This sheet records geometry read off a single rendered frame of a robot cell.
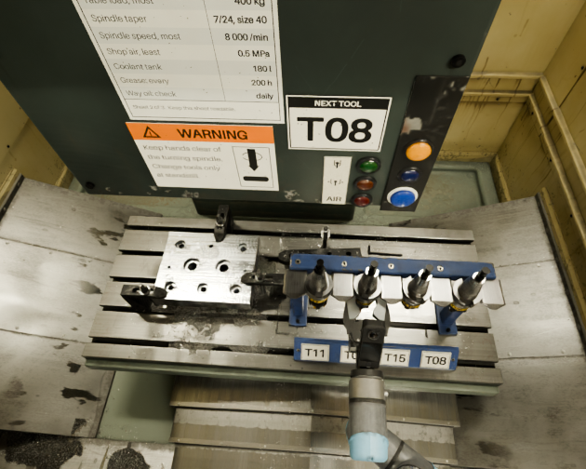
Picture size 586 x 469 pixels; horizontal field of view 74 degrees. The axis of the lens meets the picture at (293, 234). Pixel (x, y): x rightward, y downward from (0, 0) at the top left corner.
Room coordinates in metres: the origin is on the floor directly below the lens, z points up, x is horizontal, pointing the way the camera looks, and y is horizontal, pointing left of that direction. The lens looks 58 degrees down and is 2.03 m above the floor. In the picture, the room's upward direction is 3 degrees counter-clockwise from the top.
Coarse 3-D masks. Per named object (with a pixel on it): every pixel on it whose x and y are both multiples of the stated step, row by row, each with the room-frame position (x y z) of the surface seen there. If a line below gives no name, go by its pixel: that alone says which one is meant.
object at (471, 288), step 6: (474, 276) 0.33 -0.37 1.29; (462, 282) 0.34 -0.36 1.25; (468, 282) 0.33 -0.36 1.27; (474, 282) 0.32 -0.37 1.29; (480, 282) 0.32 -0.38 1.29; (462, 288) 0.33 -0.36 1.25; (468, 288) 0.32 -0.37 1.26; (474, 288) 0.32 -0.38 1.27; (480, 288) 0.32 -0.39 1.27; (462, 294) 0.32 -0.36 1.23; (468, 294) 0.32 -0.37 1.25; (474, 294) 0.31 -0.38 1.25; (468, 300) 0.31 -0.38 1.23
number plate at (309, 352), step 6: (306, 348) 0.30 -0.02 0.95; (312, 348) 0.30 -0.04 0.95; (318, 348) 0.30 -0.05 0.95; (324, 348) 0.30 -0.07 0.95; (306, 354) 0.29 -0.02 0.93; (312, 354) 0.29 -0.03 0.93; (318, 354) 0.29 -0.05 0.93; (324, 354) 0.29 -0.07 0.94; (318, 360) 0.27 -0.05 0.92; (324, 360) 0.27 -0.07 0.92
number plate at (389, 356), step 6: (384, 348) 0.29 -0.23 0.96; (384, 354) 0.28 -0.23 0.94; (390, 354) 0.27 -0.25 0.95; (396, 354) 0.27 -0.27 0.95; (402, 354) 0.27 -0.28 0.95; (408, 354) 0.27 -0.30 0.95; (384, 360) 0.26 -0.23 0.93; (390, 360) 0.26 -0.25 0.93; (396, 360) 0.26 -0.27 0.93; (402, 360) 0.26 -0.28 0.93; (408, 360) 0.26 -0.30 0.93
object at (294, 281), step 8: (288, 272) 0.41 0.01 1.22; (296, 272) 0.41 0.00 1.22; (304, 272) 0.40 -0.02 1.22; (288, 280) 0.39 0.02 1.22; (296, 280) 0.38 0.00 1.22; (304, 280) 0.38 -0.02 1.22; (288, 288) 0.36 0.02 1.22; (296, 288) 0.36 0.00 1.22; (304, 288) 0.36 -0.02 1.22; (288, 296) 0.35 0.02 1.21; (296, 296) 0.35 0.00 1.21
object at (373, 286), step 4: (376, 272) 0.36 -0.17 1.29; (364, 276) 0.36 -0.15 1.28; (368, 276) 0.35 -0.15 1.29; (372, 276) 0.35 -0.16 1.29; (376, 276) 0.35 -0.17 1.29; (360, 280) 0.36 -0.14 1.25; (364, 280) 0.35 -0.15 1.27; (368, 280) 0.35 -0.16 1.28; (372, 280) 0.34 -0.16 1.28; (376, 280) 0.35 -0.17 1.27; (360, 284) 0.35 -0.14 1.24; (364, 284) 0.35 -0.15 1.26; (368, 284) 0.34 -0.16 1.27; (372, 284) 0.34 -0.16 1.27; (376, 284) 0.35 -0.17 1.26; (360, 288) 0.35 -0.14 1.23; (364, 288) 0.34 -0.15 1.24; (368, 288) 0.34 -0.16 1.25; (372, 288) 0.34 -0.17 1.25; (376, 288) 0.34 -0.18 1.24; (364, 292) 0.34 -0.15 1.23; (368, 292) 0.34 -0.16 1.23; (372, 292) 0.34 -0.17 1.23
